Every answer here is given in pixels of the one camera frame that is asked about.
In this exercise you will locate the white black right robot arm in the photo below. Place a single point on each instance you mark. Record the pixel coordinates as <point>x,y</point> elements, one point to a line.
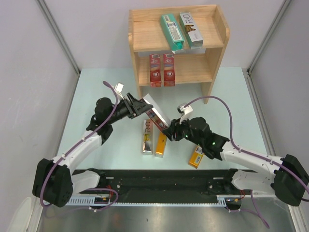
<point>284,177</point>

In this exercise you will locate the wooden two-tier shelf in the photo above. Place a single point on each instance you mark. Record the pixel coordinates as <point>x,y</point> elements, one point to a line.
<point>206,35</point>

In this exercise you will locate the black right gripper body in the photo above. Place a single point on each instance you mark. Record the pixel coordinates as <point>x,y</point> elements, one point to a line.
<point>183,131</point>

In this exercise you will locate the teal toothpaste box with barcode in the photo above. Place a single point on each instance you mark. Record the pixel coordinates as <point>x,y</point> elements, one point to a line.
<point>172,33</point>

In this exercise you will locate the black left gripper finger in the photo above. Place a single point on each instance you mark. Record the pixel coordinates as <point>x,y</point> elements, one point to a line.
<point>141,107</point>
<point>133,101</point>

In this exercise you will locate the silver teal toothpaste box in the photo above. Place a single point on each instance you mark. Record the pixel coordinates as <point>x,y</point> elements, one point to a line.
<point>191,31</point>

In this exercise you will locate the yellow toothpaste box with barcode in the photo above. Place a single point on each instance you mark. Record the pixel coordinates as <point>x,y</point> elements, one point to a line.
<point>196,157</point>

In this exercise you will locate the red 3D toothpaste box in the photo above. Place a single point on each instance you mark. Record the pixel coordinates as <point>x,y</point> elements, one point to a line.
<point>169,71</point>
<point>156,114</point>
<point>155,70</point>

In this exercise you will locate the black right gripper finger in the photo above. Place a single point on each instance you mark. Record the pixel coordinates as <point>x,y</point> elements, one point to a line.
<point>176,122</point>
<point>170,133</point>

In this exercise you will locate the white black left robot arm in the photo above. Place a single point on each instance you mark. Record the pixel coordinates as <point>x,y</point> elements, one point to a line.
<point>55,181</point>

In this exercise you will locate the silver yellow toothpaste box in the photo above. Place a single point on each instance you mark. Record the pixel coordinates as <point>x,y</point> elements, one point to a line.
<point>147,140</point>

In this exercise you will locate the white slotted cable duct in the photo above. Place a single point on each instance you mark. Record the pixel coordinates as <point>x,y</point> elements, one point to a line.
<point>97,202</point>

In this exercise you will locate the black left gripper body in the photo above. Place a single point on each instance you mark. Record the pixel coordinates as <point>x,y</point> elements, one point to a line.
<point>131,110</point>

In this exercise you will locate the plain yellow toothpaste box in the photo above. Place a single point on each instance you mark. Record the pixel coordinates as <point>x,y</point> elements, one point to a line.
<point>161,144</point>

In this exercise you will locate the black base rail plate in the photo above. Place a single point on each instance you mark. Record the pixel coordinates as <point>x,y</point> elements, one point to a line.
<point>168,186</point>

